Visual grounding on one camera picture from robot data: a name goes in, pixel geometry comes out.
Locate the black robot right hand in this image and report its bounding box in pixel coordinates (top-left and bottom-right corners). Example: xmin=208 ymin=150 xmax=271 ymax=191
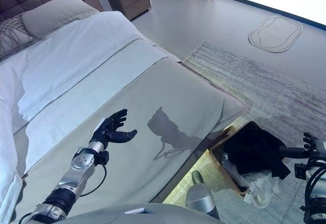
xmin=279 ymin=131 xmax=326 ymax=160

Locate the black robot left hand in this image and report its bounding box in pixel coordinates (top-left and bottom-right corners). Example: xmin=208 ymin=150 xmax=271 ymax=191
xmin=89 ymin=108 xmax=139 ymax=146

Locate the black garment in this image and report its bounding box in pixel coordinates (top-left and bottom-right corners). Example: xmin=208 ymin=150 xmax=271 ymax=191
xmin=223 ymin=125 xmax=291 ymax=180

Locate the light grey garment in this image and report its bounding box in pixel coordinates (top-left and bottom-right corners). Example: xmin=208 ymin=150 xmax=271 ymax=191
xmin=244 ymin=172 xmax=281 ymax=208

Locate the beige bed runner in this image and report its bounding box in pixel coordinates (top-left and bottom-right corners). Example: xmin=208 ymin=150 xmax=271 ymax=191
xmin=12 ymin=57 xmax=247 ymax=222

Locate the beige upholstered bed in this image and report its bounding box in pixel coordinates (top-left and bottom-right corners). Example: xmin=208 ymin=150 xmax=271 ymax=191
xmin=0 ymin=0 xmax=247 ymax=224

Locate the brown wicker basket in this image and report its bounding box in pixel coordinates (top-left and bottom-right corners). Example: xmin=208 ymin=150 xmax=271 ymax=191
xmin=208 ymin=121 xmax=286 ymax=197

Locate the grey striped rug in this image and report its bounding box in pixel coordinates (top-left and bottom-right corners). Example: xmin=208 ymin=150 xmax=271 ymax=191
xmin=162 ymin=40 xmax=326 ymax=224

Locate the white duvet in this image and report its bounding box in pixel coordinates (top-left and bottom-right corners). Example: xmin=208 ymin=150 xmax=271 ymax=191
xmin=0 ymin=11 xmax=154 ymax=224

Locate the grey robot torso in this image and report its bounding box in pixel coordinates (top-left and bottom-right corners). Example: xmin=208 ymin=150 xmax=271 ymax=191
xmin=61 ymin=203 xmax=225 ymax=224

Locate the silver robot right leg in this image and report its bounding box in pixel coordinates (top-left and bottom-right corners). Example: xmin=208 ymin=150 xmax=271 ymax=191
xmin=185 ymin=170 xmax=220 ymax=220

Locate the beige oval floor mat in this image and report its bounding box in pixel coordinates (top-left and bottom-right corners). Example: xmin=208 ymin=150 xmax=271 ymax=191
xmin=248 ymin=16 xmax=302 ymax=54

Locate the grey pillow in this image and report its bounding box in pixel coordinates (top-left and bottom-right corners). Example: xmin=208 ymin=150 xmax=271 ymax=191
xmin=21 ymin=0 xmax=99 ymax=39

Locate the patterned grey cushion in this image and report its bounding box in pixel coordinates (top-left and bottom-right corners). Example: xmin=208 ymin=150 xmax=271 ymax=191
xmin=0 ymin=14 xmax=34 ymax=60

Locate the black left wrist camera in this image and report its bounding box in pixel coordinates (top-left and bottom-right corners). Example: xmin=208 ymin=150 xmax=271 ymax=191
xmin=98 ymin=150 xmax=110 ymax=165

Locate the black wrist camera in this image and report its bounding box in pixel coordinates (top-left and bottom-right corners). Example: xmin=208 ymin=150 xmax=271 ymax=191
xmin=294 ymin=162 xmax=311 ymax=182
xmin=98 ymin=150 xmax=110 ymax=165

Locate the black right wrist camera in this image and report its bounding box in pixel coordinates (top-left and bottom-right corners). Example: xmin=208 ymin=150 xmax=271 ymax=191
xmin=294 ymin=162 xmax=311 ymax=182

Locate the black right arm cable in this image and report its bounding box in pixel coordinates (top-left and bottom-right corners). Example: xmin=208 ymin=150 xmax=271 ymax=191
xmin=300 ymin=157 xmax=326 ymax=217

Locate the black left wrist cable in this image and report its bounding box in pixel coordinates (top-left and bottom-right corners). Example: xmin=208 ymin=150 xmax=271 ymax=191
xmin=81 ymin=164 xmax=108 ymax=197

